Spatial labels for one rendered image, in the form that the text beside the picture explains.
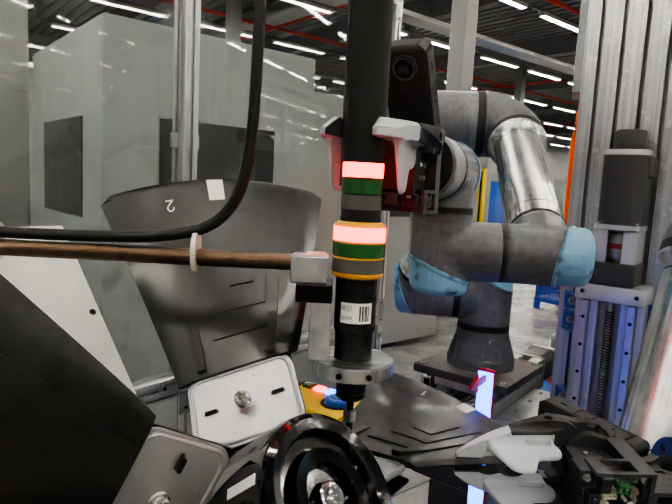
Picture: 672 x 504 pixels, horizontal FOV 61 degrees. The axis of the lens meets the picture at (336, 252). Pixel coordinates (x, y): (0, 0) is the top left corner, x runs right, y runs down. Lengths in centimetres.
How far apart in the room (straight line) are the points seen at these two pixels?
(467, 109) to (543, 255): 39
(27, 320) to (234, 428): 19
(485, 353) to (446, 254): 63
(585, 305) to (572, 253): 60
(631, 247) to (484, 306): 31
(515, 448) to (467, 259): 24
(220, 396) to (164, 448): 11
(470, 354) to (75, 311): 86
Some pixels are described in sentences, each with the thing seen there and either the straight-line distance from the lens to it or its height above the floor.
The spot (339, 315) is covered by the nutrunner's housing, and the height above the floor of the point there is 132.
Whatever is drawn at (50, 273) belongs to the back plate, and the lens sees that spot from 75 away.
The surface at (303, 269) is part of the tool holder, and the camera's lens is 47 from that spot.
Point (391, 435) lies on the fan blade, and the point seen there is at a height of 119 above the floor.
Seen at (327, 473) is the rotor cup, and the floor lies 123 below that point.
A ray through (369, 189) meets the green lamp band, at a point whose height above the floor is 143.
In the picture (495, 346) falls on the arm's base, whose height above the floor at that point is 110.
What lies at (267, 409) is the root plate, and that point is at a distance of 48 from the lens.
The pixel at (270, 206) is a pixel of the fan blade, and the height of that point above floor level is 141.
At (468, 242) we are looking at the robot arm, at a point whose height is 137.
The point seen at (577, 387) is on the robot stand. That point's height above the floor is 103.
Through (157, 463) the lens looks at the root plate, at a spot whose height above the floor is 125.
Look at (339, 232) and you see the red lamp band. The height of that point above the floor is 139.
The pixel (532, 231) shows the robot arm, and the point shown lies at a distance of 73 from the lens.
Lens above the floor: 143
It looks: 7 degrees down
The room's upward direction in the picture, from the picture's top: 3 degrees clockwise
